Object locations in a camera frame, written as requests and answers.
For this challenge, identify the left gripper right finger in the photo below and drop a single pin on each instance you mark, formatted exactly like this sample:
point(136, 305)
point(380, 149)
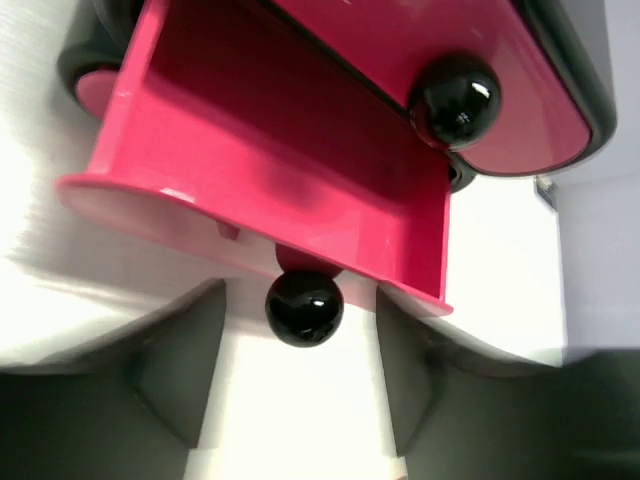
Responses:
point(457, 413)

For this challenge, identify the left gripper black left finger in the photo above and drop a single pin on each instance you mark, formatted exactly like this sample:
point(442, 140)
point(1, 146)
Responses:
point(127, 405)

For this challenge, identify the pink drawer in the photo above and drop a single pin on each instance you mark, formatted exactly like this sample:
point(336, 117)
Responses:
point(93, 90)
point(390, 43)
point(228, 138)

